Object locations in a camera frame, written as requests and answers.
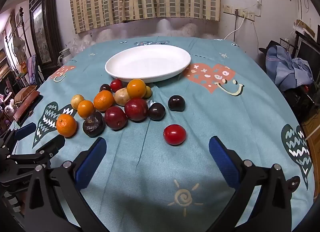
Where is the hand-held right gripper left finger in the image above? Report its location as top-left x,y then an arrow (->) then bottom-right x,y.
24,137 -> 108,232

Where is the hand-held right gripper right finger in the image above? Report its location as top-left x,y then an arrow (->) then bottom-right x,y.
209,136 -> 293,232

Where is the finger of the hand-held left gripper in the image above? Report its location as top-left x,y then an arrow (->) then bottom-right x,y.
0,122 -> 37,149
7,137 -> 66,165

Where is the small orange tangerine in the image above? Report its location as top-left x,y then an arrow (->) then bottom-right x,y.
77,100 -> 95,118

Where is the small pale yellow fruit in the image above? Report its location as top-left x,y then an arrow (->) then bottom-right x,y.
71,94 -> 85,109

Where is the shiny red tomato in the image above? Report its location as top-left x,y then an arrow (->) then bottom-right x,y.
163,124 -> 187,146

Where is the tan yellow round fruit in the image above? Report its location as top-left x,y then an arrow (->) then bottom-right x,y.
114,88 -> 131,106

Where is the white oval plate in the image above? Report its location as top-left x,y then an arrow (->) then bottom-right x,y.
105,44 -> 192,83

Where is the white stuffed toy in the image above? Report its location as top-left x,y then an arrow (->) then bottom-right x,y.
4,99 -> 17,117

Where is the wrinkled dark brown fruit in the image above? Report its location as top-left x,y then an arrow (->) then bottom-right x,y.
82,111 -> 105,138

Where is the purple hanging cloth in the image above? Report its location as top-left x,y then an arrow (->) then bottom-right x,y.
27,55 -> 38,85

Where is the teal printed tablecloth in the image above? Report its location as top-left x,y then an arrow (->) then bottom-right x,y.
15,36 -> 316,232

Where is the small red plum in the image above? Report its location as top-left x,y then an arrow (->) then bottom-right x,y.
110,79 -> 123,92

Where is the white electric fan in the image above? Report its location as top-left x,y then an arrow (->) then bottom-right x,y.
12,39 -> 27,55

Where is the white jug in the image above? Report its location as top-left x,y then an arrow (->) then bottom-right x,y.
58,48 -> 72,66

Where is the large yellow-orange orange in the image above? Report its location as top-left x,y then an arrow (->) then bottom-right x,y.
127,79 -> 147,99

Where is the dark wooden framed mirror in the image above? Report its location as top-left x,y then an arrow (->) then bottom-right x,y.
29,0 -> 63,71

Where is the blue crumpled clothing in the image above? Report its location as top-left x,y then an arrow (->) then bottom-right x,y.
265,45 -> 314,89

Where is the black hat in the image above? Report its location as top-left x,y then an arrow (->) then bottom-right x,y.
259,40 -> 283,55

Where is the black monitor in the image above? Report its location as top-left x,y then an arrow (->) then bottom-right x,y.
296,39 -> 320,79

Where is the flat cardboard box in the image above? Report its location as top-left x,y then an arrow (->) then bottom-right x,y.
294,19 -> 316,35

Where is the white power cable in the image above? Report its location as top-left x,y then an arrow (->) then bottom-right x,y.
223,9 -> 247,40

